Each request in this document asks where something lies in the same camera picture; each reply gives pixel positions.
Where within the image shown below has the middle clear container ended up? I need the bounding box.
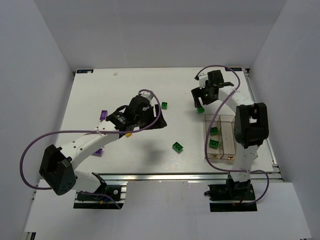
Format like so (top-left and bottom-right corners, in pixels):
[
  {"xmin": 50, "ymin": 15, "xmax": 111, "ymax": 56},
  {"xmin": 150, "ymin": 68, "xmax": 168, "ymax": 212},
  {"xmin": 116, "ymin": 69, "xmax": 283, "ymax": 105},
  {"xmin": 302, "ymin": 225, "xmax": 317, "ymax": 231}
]
[{"xmin": 220, "ymin": 115, "xmax": 237, "ymax": 161}]

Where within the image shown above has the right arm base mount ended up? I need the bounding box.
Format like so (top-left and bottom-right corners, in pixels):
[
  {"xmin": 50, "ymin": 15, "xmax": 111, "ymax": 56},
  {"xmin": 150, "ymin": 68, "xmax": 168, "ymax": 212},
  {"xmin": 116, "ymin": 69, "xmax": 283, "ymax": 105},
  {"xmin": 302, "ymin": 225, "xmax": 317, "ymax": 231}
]
[{"xmin": 204, "ymin": 184, "xmax": 258, "ymax": 213}]

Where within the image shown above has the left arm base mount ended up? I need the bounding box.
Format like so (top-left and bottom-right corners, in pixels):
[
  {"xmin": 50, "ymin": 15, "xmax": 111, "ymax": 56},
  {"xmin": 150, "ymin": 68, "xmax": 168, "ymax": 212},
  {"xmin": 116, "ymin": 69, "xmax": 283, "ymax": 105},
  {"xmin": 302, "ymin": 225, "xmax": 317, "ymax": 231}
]
[{"xmin": 73, "ymin": 184, "xmax": 126, "ymax": 210}]

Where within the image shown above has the left blue table label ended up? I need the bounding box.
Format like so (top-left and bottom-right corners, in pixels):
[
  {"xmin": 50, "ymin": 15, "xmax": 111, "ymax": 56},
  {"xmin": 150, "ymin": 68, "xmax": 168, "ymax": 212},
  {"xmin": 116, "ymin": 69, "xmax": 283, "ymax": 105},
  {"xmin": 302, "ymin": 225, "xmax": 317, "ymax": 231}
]
[{"xmin": 76, "ymin": 69, "xmax": 94, "ymax": 74}]

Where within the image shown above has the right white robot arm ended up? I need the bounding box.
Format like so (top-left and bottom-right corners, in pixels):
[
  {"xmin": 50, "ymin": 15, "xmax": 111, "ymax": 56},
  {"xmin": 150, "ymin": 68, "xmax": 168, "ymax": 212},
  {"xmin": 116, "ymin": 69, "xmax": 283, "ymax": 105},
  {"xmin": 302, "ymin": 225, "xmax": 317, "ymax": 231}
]
[{"xmin": 191, "ymin": 66, "xmax": 269, "ymax": 194}]

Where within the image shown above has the small green lego top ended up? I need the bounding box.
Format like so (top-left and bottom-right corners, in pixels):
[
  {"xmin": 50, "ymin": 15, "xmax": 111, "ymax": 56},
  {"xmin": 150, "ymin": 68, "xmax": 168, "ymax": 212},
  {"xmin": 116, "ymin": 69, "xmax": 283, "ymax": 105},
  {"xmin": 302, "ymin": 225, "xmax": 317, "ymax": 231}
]
[{"xmin": 161, "ymin": 102, "xmax": 168, "ymax": 110}]

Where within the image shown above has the blue table label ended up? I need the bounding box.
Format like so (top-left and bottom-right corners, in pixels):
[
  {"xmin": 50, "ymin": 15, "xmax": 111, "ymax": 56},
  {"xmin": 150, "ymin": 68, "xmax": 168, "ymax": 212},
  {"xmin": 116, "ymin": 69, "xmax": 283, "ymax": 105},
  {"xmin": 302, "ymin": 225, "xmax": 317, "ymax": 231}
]
[
  {"xmin": 224, "ymin": 67, "xmax": 243, "ymax": 72},
  {"xmin": 76, "ymin": 69, "xmax": 94, "ymax": 74}
]

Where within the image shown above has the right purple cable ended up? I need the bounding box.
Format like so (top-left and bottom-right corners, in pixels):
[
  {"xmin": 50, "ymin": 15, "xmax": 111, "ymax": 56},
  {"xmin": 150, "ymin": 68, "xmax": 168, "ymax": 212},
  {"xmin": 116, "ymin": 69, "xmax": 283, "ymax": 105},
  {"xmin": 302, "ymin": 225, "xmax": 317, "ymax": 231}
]
[{"xmin": 195, "ymin": 64, "xmax": 270, "ymax": 206}]

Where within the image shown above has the left clear container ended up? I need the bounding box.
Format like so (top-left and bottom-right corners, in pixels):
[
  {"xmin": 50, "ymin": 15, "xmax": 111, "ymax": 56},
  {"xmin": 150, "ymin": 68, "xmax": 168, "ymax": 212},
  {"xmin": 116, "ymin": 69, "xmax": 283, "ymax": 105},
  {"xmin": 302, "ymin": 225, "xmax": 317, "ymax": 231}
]
[{"xmin": 203, "ymin": 114, "xmax": 224, "ymax": 161}]

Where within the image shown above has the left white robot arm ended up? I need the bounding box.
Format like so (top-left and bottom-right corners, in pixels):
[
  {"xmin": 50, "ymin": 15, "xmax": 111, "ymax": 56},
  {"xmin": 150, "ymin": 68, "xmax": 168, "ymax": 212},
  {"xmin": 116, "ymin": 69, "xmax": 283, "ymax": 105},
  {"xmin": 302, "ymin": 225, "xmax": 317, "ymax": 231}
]
[{"xmin": 39, "ymin": 94, "xmax": 167, "ymax": 196}]

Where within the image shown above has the purple lego brick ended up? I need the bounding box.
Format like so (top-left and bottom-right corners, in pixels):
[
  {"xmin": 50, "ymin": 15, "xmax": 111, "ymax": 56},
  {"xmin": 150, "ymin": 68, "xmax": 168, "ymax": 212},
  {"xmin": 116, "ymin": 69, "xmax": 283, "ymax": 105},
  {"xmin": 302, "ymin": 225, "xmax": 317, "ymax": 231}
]
[
  {"xmin": 92, "ymin": 148, "xmax": 103, "ymax": 157},
  {"xmin": 99, "ymin": 110, "xmax": 108, "ymax": 122}
]

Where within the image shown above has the aluminium table rail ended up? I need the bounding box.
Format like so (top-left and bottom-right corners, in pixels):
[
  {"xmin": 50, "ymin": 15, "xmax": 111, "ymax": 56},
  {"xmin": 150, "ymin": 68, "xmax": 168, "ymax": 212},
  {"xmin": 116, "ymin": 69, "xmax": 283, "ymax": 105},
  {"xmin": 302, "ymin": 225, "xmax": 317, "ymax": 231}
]
[{"xmin": 46, "ymin": 173, "xmax": 283, "ymax": 182}]

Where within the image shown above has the purple cable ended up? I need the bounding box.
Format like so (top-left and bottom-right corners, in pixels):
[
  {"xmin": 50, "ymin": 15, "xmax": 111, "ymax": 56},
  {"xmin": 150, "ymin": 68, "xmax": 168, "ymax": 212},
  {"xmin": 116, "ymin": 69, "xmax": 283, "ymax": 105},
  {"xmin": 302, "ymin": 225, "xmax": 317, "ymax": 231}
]
[
  {"xmin": 195, "ymin": 64, "xmax": 270, "ymax": 206},
  {"xmin": 19, "ymin": 89, "xmax": 163, "ymax": 210}
]

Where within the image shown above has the green lego brick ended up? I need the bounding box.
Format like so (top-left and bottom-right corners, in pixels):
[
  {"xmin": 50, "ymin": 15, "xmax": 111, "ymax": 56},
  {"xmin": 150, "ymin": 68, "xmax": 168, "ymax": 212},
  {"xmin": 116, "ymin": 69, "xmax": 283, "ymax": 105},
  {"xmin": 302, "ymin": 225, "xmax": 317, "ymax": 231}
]
[
  {"xmin": 196, "ymin": 107, "xmax": 205, "ymax": 114},
  {"xmin": 208, "ymin": 139, "xmax": 220, "ymax": 149},
  {"xmin": 172, "ymin": 142, "xmax": 184, "ymax": 154}
]

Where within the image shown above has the right blue table label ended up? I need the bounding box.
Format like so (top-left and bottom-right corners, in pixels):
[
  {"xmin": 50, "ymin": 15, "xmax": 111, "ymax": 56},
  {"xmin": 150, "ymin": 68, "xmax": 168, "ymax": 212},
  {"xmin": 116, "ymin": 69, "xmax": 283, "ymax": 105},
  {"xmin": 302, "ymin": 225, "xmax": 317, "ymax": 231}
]
[{"xmin": 224, "ymin": 67, "xmax": 243, "ymax": 72}]

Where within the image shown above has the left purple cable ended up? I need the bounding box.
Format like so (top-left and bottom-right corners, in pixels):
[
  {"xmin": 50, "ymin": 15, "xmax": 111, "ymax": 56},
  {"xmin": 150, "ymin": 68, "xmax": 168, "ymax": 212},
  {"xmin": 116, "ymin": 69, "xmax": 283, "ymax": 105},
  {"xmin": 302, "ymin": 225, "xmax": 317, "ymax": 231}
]
[{"xmin": 19, "ymin": 89, "xmax": 163, "ymax": 210}]

